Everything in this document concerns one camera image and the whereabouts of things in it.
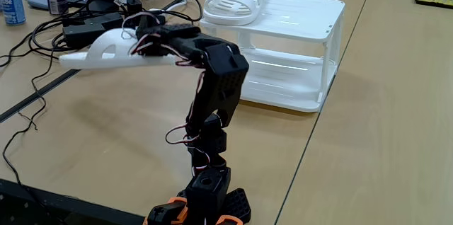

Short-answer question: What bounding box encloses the black plug charger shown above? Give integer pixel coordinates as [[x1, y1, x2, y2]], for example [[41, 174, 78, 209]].
[[125, 0, 145, 21]]

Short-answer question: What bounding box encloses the black power adapter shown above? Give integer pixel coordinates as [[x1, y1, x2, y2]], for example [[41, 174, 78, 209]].
[[62, 23, 107, 50]]

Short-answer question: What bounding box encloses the grey computer mouse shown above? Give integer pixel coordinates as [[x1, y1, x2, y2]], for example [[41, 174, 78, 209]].
[[26, 0, 50, 11]]

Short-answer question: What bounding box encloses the blue drink can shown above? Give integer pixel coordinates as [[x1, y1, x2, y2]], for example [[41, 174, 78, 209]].
[[0, 0, 27, 26]]

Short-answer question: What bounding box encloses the thin black cable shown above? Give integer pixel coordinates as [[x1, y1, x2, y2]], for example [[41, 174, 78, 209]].
[[1, 46, 56, 187]]

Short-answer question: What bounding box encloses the white power strip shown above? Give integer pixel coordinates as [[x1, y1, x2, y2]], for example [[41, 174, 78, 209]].
[[102, 8, 167, 38]]

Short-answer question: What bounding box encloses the white plastic shoe rack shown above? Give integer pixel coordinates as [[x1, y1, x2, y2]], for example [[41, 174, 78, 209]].
[[199, 0, 346, 114]]

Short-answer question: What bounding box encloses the black adapter with green light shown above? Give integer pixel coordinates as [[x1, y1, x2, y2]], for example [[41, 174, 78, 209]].
[[84, 11, 125, 32]]

